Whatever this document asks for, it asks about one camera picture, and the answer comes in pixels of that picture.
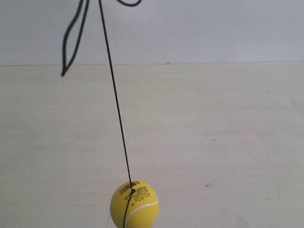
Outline yellow foam tennis ball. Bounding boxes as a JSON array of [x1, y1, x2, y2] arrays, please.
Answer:
[[110, 180, 160, 228]]

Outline black string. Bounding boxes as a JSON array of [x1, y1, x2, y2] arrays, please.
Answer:
[[60, 0, 143, 228]]

